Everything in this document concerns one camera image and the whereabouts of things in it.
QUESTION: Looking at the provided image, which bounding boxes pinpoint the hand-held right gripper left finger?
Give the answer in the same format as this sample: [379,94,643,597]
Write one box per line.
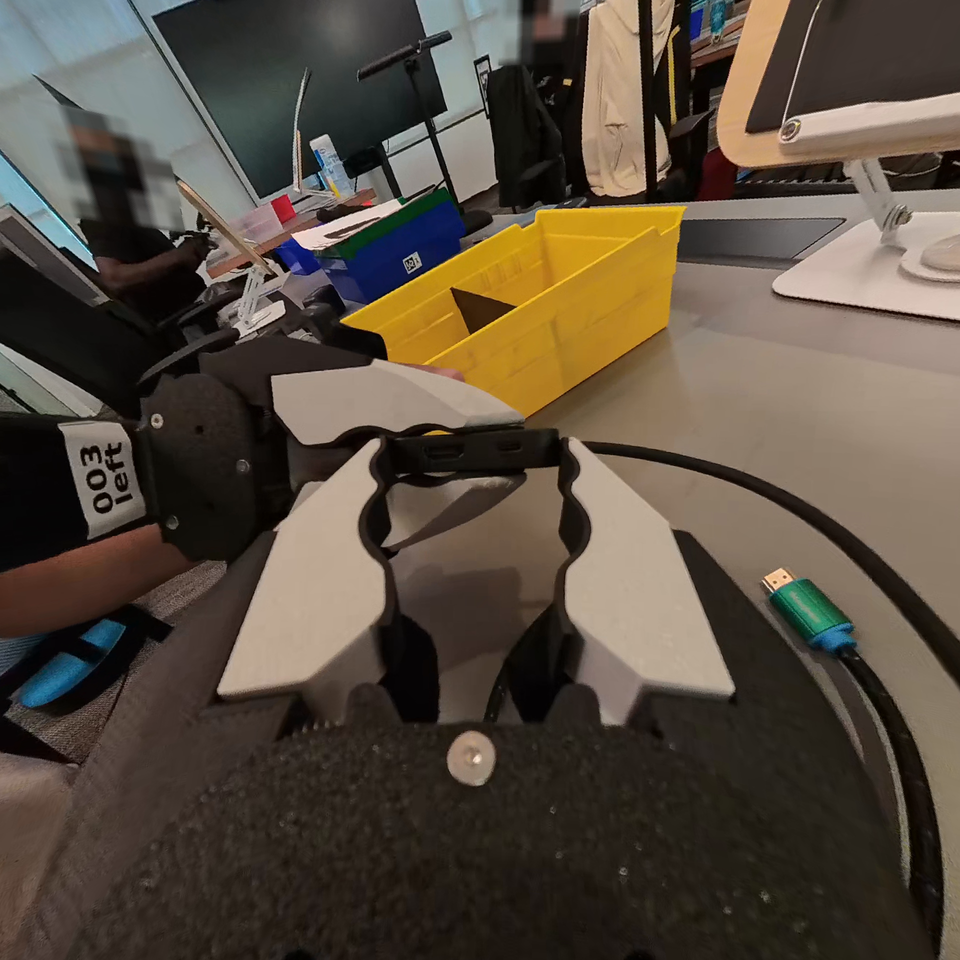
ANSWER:
[217,438,400,723]

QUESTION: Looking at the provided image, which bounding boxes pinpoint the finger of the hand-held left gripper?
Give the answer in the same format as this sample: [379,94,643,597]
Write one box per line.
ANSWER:
[378,472,528,555]
[270,358,528,450]

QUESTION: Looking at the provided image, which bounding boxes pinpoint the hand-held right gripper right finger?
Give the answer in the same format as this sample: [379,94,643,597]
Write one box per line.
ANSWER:
[558,438,736,726]

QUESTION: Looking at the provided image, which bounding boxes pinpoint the dark grey hdmi switch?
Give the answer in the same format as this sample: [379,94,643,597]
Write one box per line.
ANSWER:
[386,429,560,475]

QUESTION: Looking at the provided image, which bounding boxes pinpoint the green plug braided hdmi cable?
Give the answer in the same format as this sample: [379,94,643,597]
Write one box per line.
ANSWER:
[761,566,945,957]

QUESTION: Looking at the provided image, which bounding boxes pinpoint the thick black switch cable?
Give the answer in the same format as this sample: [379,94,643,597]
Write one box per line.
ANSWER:
[573,441,960,661]

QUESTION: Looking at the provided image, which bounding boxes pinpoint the yellow plastic bin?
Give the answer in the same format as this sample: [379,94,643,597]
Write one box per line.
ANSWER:
[341,204,687,417]

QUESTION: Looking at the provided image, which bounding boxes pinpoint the person's left forearm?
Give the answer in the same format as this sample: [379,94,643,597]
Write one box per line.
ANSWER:
[0,525,196,639]

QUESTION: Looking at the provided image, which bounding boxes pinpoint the black bin divider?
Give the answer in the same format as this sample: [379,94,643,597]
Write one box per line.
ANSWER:
[450,287,519,335]

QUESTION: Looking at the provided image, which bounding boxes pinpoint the blue bin with tag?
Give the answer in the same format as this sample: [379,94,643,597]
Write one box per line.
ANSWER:
[273,187,462,305]

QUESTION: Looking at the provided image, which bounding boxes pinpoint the black office chair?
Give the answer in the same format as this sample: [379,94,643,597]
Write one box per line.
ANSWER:
[0,247,241,421]

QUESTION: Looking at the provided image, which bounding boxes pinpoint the wooden framed tablet on stand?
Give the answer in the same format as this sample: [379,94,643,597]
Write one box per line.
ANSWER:
[176,180,290,331]

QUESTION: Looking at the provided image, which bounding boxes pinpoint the white blue wipes canister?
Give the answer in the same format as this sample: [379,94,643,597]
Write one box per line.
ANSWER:
[309,133,354,198]

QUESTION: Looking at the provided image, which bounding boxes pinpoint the black jacket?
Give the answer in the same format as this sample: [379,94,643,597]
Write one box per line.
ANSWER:
[487,63,567,211]

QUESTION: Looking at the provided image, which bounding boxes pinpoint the large black screen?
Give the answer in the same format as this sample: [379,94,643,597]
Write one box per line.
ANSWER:
[150,0,451,205]

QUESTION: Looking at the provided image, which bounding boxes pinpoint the black stand with bar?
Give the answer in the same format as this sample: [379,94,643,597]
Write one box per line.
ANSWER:
[356,30,496,234]

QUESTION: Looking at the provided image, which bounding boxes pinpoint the white tablet stand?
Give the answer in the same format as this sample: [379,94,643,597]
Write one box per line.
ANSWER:
[772,93,960,322]

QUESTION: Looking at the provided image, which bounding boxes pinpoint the cream jacket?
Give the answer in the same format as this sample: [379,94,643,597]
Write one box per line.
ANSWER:
[581,0,676,200]

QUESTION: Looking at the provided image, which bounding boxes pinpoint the blue and black strap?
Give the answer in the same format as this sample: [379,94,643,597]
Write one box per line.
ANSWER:
[0,603,174,714]

